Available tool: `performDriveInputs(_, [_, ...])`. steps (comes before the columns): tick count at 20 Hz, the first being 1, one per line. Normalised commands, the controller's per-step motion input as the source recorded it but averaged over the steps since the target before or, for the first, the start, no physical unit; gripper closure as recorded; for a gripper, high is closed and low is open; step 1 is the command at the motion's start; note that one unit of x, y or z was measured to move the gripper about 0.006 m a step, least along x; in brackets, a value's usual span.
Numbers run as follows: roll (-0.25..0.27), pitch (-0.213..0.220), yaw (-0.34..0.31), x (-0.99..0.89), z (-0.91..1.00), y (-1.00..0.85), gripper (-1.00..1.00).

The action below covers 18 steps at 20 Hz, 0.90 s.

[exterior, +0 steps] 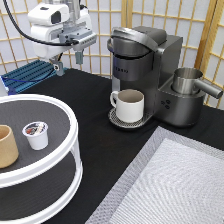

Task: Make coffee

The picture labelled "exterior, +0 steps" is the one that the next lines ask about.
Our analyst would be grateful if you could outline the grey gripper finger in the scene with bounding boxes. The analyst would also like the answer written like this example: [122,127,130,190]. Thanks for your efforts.
[54,62,64,76]
[75,50,84,65]

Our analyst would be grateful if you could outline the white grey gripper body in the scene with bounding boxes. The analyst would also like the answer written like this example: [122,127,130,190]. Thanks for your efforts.
[28,3,97,61]

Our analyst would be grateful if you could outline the dark grey coffee machine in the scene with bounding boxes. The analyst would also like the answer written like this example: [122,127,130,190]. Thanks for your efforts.
[107,26,205,129]

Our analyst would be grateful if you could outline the white coffee pod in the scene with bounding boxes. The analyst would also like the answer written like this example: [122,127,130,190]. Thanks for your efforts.
[22,121,48,150]

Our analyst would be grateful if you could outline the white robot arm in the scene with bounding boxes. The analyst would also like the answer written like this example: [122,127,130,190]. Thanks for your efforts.
[28,0,97,76]

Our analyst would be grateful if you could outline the white ceramic mug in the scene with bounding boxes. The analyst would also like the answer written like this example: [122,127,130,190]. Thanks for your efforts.
[110,89,144,123]

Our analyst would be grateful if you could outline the tan paper cup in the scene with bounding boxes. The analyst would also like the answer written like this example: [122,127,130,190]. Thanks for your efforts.
[0,125,19,168]

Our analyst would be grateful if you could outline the steel milk frother jug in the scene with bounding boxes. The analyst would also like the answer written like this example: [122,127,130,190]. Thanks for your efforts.
[172,68,223,99]

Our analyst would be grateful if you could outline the white two-tier round shelf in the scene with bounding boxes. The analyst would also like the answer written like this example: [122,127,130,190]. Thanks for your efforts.
[0,94,83,224]

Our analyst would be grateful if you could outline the grey woven placemat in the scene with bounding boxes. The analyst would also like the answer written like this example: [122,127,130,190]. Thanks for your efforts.
[85,127,224,224]

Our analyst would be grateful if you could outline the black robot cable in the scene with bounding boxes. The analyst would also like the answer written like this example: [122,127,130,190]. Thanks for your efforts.
[2,0,73,48]

